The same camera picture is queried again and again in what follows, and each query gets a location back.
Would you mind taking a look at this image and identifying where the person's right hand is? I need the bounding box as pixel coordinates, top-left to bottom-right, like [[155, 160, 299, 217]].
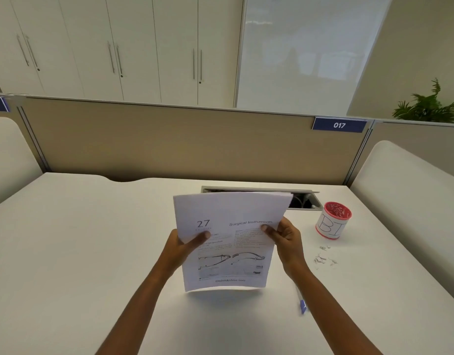
[[261, 217, 307, 281]]

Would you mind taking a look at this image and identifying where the person's left hand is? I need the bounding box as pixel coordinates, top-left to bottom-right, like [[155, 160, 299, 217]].
[[157, 229, 212, 280]]

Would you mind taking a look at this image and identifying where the stack of printed white paper sheets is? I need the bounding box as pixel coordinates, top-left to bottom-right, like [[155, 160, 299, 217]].
[[173, 191, 292, 293]]

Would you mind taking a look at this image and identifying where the person's left forearm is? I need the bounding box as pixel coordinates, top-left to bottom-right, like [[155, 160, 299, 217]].
[[95, 269, 176, 355]]

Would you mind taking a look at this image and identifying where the person's right forearm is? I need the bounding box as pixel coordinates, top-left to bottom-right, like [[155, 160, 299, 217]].
[[290, 263, 383, 355]]

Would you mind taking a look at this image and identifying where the red cup with white label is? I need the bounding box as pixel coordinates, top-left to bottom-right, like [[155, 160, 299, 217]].
[[315, 202, 354, 241]]

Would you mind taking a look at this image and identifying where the white pen with blue cap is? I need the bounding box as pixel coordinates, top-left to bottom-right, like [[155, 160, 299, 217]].
[[295, 284, 309, 316]]

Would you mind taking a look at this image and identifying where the beige desk partition panel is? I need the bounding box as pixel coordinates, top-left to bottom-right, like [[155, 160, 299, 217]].
[[19, 96, 372, 187], [345, 120, 454, 186]]

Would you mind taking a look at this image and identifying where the white rounded side divider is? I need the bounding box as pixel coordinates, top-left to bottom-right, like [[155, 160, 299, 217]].
[[0, 117, 45, 211], [349, 140, 454, 308]]

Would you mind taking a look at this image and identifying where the frosted glass whiteboard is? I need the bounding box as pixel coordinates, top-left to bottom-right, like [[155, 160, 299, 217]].
[[234, 0, 394, 117]]

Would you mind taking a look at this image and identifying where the green potted plant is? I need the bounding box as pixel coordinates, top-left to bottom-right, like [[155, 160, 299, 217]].
[[392, 78, 454, 124]]

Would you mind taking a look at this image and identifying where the white cable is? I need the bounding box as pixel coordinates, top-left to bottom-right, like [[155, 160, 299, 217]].
[[290, 195, 319, 210]]

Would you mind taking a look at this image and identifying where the grey desk cable tray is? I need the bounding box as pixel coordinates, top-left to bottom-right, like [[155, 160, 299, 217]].
[[201, 186, 320, 211]]

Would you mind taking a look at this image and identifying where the row of metal cabinet handles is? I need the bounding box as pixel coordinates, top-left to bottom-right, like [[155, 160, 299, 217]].
[[16, 33, 204, 85]]

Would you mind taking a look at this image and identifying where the white wall cabinet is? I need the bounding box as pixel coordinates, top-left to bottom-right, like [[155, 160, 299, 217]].
[[0, 0, 247, 108]]

